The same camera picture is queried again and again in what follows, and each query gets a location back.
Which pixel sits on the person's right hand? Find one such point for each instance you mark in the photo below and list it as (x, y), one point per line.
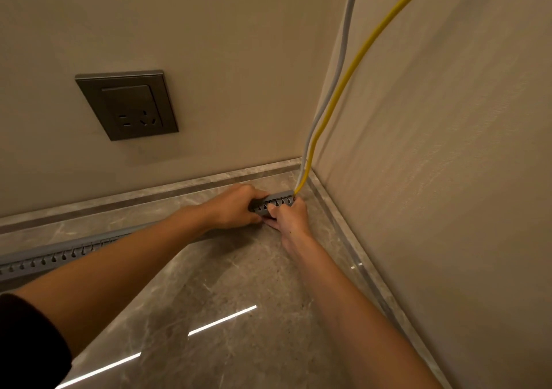
(295, 225)

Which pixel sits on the grey wall socket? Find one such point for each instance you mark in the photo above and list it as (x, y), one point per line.
(127, 106)

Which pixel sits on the person's right forearm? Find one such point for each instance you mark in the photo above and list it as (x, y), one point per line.
(362, 324)

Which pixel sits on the person's left hand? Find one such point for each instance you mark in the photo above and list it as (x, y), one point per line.
(233, 207)

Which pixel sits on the person's left forearm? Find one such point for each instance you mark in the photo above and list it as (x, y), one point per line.
(120, 272)

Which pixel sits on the black sleeve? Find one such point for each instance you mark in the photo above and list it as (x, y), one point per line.
(30, 341)

